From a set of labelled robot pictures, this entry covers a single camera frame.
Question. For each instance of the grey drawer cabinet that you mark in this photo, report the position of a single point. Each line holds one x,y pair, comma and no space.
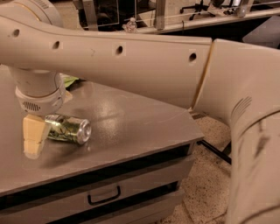
142,145

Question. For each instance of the black office chair base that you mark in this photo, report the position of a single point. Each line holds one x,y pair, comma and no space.
199,7

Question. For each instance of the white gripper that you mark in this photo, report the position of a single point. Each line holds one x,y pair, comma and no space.
40,104

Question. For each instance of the green chip bag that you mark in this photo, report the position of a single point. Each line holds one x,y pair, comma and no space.
68,80

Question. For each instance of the grey metal railing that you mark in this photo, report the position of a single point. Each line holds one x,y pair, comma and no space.
234,18

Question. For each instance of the green soda can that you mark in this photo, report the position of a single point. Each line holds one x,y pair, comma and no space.
68,128

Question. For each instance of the black metal floor frame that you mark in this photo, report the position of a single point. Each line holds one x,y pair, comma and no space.
221,154

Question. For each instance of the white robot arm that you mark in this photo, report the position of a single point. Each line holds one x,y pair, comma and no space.
235,83

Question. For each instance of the black drawer handle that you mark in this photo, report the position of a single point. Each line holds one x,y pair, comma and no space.
103,195

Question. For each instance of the clear plastic water bottle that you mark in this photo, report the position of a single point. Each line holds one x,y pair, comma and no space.
131,26

